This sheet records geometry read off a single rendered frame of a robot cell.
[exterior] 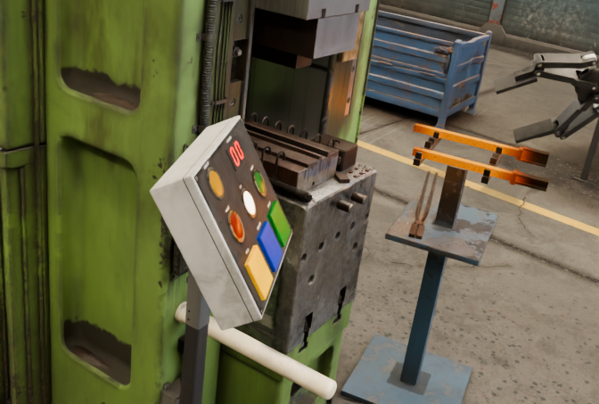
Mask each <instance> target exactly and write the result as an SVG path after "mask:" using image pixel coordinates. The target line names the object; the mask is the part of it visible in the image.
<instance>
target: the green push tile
mask: <svg viewBox="0 0 599 404"><path fill-rule="evenodd" d="M267 217H268V219H269V222H270V224H271V226H272V228H273V229H274V231H275V235H276V237H277V239H278V241H279V243H280V245H281V247H282V248H283V247H284V246H285V245H286V243H287V240H288V237H289V234H290V232H291V230H290V228H289V225H288V223H287V221H286V219H285V217H284V215H283V212H282V210H281V208H280V206H279V203H278V201H274V202H273V204H272V206H271V208H270V210H269V212H268V214H267Z"/></svg>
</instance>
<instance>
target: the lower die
mask: <svg viewBox="0 0 599 404"><path fill-rule="evenodd" d="M244 124H247V125H250V126H253V127H255V128H260V129H263V130H265V131H268V132H271V133H274V134H276V135H279V136H283V137H286V138H289V139H291V140H294V141H297V142H300V143H303V144H306V145H309V146H312V147H315V148H317V149H320V150H323V151H326V152H328V156H327V158H325V159H323V160H321V159H322V155H320V154H317V153H312V152H310V151H308V150H305V149H302V148H299V147H297V146H294V145H291V144H287V143H285V142H282V141H279V140H276V139H273V138H271V137H268V136H264V135H261V134H259V133H256V132H253V131H250V130H248V129H246V130H247V132H248V134H249V136H250V140H251V141H256V142H257V144H258V150H257V151H256V152H257V154H258V157H259V159H260V161H261V153H262V151H263V149H264V147H265V146H267V145H269V146H270V147H271V154H268V152H269V149H268V148H267V149H266V150H265V153H264V160H263V168H264V170H265V172H266V173H267V176H268V177H270V178H273V176H274V173H275V159H276V155H277V154H278V153H279V152H280V151H284V152H285V160H284V161H283V154H282V153H281V154H280V156H279V158H278V165H277V173H276V177H277V180H278V181H280V182H283V183H285V184H287V185H289V186H294V187H297V188H299V189H301V190H303V191H307V190H308V189H309V188H311V187H313V186H316V185H318V184H320V183H322V182H324V181H325V180H327V179H329V178H331V177H334V173H335V171H336V166H337V160H338V154H339V150H337V149H334V148H331V147H328V146H326V145H323V144H319V143H316V142H313V141H310V140H308V139H306V138H303V137H299V136H295V135H293V134H290V133H286V132H284V131H282V130H279V129H276V128H271V127H269V126H266V125H263V124H260V123H257V122H255V121H252V120H248V119H244ZM313 182H315V183H314V185H313V186H312V184H313Z"/></svg>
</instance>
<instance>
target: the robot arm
mask: <svg viewBox="0 0 599 404"><path fill-rule="evenodd" d="M597 63H598V61H597V59H596V56H595V52H594V51H589V52H584V53H581V54H534V60H532V61H531V64H532V65H531V66H529V67H526V68H523V69H520V70H516V71H515V72H514V73H513V74H510V75H507V76H504V77H501V78H497V79H494V80H493V82H494V87H495V90H496V94H497V95H498V94H501V93H503V92H506V91H509V90H512V89H515V88H518V87H523V86H526V85H528V84H531V83H534V82H537V77H540V78H548V79H552V80H557V81H561V82H566V83H570V84H572V85H573V86H574V88H575V93H576V96H575V100H574V101H573V102H572V103H571V104H570V105H569V106H568V107H567V108H566V109H565V110H564V111H563V112H562V113H561V114H560V115H559V116H558V117H557V118H556V119H555V120H554V121H553V122H552V120H551V119H548V120H542V121H539V122H537V123H533V124H530V125H528V126H524V127H521V128H516V129H514V130H513V134H514V138H515V142H516V144H518V143H521V142H524V141H527V140H530V139H533V138H540V137H542V136H549V135H552V134H554V135H555V137H560V139H561V140H563V139H566V138H567V137H569V136H571V135H572V134H574V133H575V132H577V131H578V130H580V129H581V128H583V127H584V126H585V125H587V124H588V123H590V122H591V121H593V120H595V119H597V118H599V64H597ZM580 68H585V69H583V70H580ZM565 129H566V131H565Z"/></svg>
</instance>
